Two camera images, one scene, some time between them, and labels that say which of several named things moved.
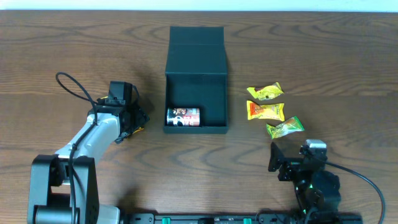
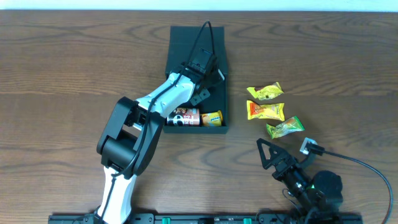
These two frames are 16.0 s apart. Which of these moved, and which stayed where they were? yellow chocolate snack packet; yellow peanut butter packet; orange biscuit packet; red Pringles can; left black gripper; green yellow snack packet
Moved: left black gripper; orange biscuit packet
Stayed: yellow peanut butter packet; green yellow snack packet; yellow chocolate snack packet; red Pringles can
